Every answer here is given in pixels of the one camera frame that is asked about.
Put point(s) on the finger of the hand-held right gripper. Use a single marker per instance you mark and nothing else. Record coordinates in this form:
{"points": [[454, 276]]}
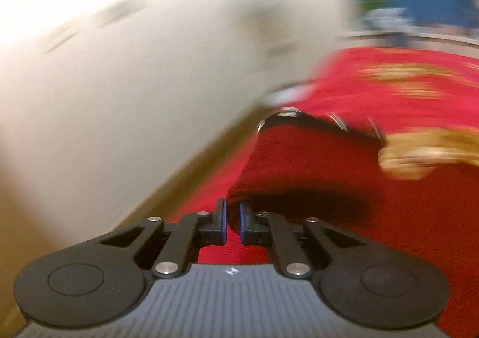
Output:
{"points": [[307, 122]]}

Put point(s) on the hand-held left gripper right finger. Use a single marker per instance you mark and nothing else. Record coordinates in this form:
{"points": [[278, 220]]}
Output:
{"points": [[243, 224]]}

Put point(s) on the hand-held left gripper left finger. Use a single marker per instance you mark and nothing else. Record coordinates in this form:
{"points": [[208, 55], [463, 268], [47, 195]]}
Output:
{"points": [[223, 222]]}

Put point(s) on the white and black clothes pile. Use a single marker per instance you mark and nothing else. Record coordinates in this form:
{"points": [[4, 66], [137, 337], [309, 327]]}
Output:
{"points": [[387, 18]]}

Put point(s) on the window sill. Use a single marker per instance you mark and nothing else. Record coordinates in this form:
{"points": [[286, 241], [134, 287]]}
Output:
{"points": [[430, 38]]}

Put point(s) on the red floral blanket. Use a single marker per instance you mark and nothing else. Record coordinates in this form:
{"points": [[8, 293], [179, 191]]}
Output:
{"points": [[430, 218]]}

